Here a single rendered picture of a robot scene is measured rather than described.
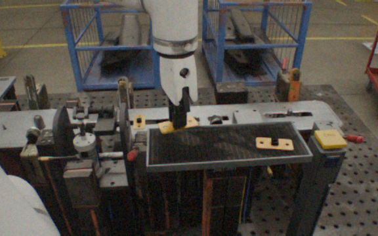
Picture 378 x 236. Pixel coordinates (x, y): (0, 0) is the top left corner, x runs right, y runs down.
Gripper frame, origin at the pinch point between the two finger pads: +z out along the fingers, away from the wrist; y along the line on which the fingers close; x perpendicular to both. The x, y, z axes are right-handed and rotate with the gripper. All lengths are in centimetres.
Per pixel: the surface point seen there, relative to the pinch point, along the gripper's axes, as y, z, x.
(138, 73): 237, 109, -43
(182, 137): 2.3, 8.2, -1.8
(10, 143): 39, 24, 44
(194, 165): -8.0, 8.0, -0.7
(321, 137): -11.0, 8.2, -33.0
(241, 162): -11.1, 8.2, -10.5
